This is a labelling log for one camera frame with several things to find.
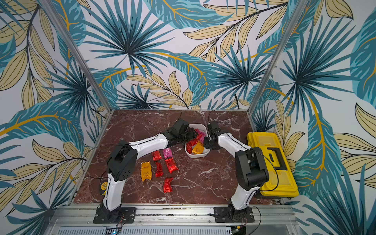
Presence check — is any pink tea bag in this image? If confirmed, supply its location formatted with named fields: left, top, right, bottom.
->
left=196, top=129, right=207, bottom=144
left=163, top=148, right=173, bottom=160

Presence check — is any small red tea bag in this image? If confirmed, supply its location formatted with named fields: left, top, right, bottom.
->
left=152, top=150, right=162, bottom=162

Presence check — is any wide red tea bag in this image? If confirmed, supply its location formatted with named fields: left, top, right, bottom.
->
left=165, top=157, right=179, bottom=174

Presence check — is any orange tea bag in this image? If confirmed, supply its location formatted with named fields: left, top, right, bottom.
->
left=192, top=141, right=205, bottom=155
left=141, top=162, right=152, bottom=182

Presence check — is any narrow red tea bag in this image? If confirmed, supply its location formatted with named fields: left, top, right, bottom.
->
left=155, top=162, right=164, bottom=178

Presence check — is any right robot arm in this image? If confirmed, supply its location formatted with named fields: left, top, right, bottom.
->
left=204, top=121, right=269, bottom=211

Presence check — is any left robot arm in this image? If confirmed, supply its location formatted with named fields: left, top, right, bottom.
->
left=102, top=119, right=197, bottom=212

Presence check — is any white storage box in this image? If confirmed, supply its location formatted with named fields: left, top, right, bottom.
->
left=184, top=124, right=210, bottom=158

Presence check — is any yellow toolbox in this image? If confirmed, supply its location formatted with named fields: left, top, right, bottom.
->
left=247, top=132, right=299, bottom=199

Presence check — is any yellow tape measure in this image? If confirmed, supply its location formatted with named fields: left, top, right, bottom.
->
left=99, top=182, right=108, bottom=196

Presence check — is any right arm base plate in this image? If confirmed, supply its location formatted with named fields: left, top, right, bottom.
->
left=213, top=205, right=255, bottom=223

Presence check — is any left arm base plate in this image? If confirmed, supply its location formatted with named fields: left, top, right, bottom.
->
left=93, top=207, right=136, bottom=224

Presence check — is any aluminium front rail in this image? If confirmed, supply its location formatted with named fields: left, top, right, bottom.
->
left=45, top=204, right=303, bottom=235

